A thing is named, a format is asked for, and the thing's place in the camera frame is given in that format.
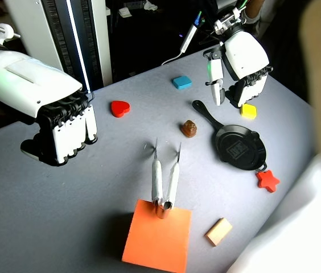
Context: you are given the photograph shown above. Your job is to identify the red star block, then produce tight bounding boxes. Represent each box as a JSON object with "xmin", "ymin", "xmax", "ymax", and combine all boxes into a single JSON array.
[{"xmin": 256, "ymin": 169, "xmax": 281, "ymax": 193}]

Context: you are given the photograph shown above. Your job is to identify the beige wooden block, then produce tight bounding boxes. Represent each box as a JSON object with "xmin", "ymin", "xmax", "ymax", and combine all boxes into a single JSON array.
[{"xmin": 205, "ymin": 217, "xmax": 233, "ymax": 247}]

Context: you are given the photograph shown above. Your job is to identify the black cast iron skillet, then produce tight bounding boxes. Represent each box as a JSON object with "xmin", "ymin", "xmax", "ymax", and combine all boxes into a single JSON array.
[{"xmin": 192, "ymin": 99, "xmax": 268, "ymax": 172}]

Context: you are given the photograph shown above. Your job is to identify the brown food chunk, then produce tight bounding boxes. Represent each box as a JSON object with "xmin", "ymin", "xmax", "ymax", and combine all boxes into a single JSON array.
[{"xmin": 180, "ymin": 119, "xmax": 198, "ymax": 138}]

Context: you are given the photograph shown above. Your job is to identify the large orange block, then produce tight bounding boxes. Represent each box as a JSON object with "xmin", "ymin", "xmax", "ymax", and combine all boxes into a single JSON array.
[{"xmin": 121, "ymin": 198, "xmax": 193, "ymax": 273}]

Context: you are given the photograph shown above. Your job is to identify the red heart block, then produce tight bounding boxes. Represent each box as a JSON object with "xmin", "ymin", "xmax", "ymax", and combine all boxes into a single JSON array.
[{"xmin": 110, "ymin": 100, "xmax": 131, "ymax": 118}]

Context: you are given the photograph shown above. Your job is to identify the yellow rounded block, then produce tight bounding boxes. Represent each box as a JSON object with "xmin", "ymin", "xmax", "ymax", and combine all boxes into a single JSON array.
[{"xmin": 240, "ymin": 104, "xmax": 257, "ymax": 120}]

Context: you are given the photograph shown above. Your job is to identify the white fabric backdrop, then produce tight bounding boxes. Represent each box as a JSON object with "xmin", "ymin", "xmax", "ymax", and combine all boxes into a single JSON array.
[{"xmin": 225, "ymin": 153, "xmax": 321, "ymax": 273}]

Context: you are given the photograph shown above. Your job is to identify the white power strip with cable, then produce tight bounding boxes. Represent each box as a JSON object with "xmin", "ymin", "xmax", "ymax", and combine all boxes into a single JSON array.
[{"xmin": 160, "ymin": 11, "xmax": 204, "ymax": 66}]

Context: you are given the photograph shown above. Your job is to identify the blue rounded block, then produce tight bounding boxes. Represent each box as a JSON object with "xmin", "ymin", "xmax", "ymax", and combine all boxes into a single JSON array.
[{"xmin": 172, "ymin": 75, "xmax": 193, "ymax": 90}]

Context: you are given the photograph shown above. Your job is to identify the metal tongs white handles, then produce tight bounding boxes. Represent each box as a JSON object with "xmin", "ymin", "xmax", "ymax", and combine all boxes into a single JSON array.
[{"xmin": 144, "ymin": 138, "xmax": 183, "ymax": 220}]

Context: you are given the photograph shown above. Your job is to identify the grey table cloth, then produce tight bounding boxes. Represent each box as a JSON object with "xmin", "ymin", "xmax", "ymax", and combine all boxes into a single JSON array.
[{"xmin": 0, "ymin": 44, "xmax": 321, "ymax": 273}]

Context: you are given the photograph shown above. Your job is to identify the white column with black strips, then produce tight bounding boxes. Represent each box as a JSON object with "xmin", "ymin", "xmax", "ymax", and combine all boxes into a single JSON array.
[{"xmin": 3, "ymin": 0, "xmax": 113, "ymax": 93}]

